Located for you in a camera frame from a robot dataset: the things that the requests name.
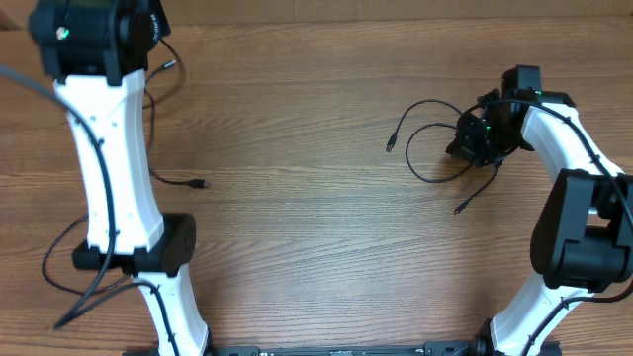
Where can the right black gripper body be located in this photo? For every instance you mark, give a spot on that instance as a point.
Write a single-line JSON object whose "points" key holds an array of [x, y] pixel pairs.
{"points": [[487, 139]]}

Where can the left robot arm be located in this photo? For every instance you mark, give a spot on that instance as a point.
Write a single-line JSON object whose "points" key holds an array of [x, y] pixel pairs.
{"points": [[96, 53]]}

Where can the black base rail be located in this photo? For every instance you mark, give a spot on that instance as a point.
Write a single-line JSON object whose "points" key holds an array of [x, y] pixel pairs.
{"points": [[429, 348]]}

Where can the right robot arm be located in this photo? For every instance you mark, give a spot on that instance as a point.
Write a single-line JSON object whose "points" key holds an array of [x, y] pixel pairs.
{"points": [[582, 241]]}

